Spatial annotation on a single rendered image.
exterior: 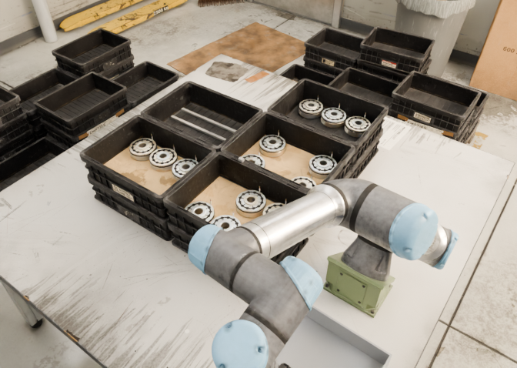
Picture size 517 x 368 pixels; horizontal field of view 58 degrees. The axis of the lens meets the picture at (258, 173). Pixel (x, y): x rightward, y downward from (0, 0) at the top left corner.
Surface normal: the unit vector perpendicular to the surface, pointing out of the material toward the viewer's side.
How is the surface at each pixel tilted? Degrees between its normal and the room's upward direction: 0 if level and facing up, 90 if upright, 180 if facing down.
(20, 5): 90
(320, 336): 1
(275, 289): 20
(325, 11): 90
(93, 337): 0
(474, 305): 0
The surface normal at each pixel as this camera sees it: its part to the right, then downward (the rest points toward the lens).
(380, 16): -0.58, 0.55
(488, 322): 0.00, -0.73
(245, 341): -0.15, -0.54
